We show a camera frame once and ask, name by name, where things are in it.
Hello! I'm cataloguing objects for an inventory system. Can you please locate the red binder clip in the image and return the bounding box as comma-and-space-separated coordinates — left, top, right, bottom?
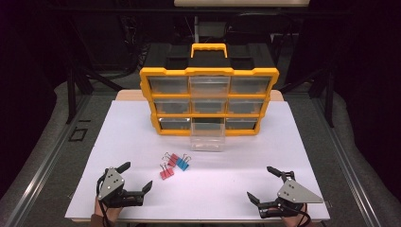
162, 152, 180, 168
159, 163, 175, 181

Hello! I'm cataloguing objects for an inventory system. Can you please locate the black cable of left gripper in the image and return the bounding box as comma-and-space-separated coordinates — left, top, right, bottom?
96, 176, 112, 227

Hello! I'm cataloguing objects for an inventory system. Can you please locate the blue binder clip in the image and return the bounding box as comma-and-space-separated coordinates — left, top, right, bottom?
175, 153, 193, 172

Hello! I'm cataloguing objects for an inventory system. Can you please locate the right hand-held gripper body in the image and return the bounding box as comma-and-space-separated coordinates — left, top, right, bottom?
256, 171, 324, 219

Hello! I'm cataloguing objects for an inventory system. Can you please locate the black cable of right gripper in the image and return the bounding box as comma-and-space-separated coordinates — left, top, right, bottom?
280, 202, 313, 227

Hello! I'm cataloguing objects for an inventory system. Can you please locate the grid of small drawers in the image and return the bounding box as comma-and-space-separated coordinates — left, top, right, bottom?
148, 75, 272, 131

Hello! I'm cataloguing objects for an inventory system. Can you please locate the black metal stand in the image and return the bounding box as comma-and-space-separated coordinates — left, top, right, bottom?
278, 18, 336, 129
64, 18, 126, 125

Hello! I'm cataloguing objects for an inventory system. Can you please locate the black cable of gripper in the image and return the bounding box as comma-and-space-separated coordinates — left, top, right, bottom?
96, 176, 112, 227
280, 202, 313, 227

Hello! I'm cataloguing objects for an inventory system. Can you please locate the aluminium floor rail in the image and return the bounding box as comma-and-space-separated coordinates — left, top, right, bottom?
310, 97, 384, 227
0, 94, 93, 227

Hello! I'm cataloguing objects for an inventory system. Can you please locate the person's left hand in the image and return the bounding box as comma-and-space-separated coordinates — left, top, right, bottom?
94, 197, 124, 223

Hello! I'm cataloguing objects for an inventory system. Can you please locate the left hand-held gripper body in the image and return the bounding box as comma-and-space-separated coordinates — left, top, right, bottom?
96, 167, 146, 209

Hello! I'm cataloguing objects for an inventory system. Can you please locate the person's right hand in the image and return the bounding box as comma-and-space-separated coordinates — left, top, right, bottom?
279, 203, 308, 227

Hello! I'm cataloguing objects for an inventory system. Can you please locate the beige background table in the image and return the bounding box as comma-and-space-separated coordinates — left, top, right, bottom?
173, 0, 311, 8

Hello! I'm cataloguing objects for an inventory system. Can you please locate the clear plastic organizer drawer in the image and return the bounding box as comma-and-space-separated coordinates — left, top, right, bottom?
189, 117, 227, 152

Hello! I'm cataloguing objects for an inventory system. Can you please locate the yellow black organizer cabinet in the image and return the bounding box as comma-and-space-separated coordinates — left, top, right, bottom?
139, 43, 280, 137

